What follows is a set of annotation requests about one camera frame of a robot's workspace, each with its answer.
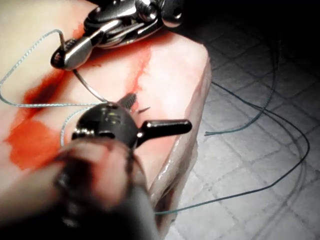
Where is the right arm needle driver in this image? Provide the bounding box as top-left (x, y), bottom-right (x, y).
top-left (83, 0), bottom-right (184, 49)

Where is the right arm needle driver jaw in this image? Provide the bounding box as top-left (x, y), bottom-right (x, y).
top-left (50, 38), bottom-right (79, 69)
top-left (63, 29), bottom-right (106, 69)

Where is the left arm needle driver jaw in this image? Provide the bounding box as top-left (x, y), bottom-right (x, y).
top-left (119, 92), bottom-right (138, 109)
top-left (139, 119), bottom-right (193, 138)

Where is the left arm needle driver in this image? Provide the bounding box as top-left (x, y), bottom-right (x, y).
top-left (71, 102), bottom-right (146, 151)

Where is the curved steel needle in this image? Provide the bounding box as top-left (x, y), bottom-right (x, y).
top-left (58, 29), bottom-right (110, 103)

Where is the blue thread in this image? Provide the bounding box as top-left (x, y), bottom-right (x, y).
top-left (0, 28), bottom-right (311, 217)

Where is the tissue pad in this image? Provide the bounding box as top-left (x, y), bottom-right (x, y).
top-left (0, 0), bottom-right (213, 240)

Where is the grey quilted cloth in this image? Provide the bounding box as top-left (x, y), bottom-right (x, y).
top-left (154, 14), bottom-right (320, 240)

